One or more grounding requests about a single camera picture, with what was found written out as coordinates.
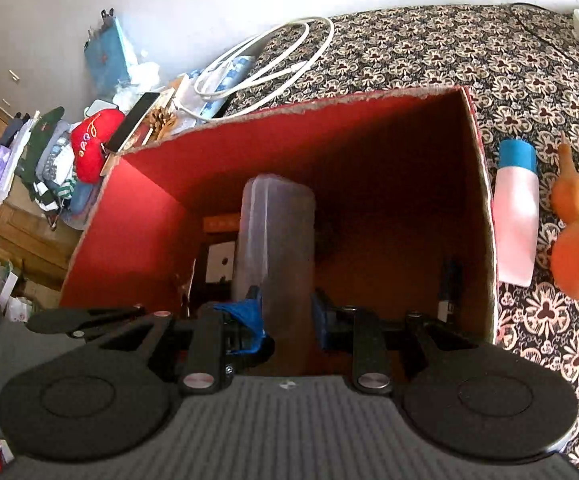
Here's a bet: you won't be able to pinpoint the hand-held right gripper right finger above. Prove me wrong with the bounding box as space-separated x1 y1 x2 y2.
311 290 475 394

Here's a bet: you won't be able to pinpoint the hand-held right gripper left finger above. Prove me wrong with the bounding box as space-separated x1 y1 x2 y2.
26 285 276 396

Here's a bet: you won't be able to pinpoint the translucent plastic container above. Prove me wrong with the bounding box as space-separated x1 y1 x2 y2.
237 174 317 376

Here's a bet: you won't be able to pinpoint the red cardboard box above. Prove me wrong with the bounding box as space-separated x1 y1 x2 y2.
60 86 501 377

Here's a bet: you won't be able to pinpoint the blue and white box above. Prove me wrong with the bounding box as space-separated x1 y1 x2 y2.
492 139 540 288

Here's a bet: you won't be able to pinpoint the small orange box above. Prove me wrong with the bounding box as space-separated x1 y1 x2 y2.
204 216 243 233

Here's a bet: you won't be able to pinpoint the black marker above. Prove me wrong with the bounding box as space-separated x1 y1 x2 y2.
438 257 463 323

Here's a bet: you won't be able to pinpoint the pine cone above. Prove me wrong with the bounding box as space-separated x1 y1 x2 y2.
147 105 178 136

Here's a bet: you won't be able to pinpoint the black tablet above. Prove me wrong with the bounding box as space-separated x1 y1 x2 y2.
104 92 163 153

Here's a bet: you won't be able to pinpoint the red heart pillow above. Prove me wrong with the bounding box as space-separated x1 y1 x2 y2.
71 109 126 183

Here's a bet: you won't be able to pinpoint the blue and white patterned bag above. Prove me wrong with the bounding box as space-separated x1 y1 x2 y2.
190 55 258 121

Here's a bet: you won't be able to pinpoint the pile of clothes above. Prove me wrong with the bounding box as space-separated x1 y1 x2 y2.
14 106 85 231

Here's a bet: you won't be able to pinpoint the white plastic bags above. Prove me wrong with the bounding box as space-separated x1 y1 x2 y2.
114 60 161 106

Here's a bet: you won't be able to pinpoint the floral printed bedsheet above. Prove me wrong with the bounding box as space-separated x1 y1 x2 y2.
220 2 579 476

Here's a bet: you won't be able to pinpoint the white coiled cable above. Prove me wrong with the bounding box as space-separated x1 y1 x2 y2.
177 16 335 122

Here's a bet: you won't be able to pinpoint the black cable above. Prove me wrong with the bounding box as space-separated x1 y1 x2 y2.
512 4 579 73

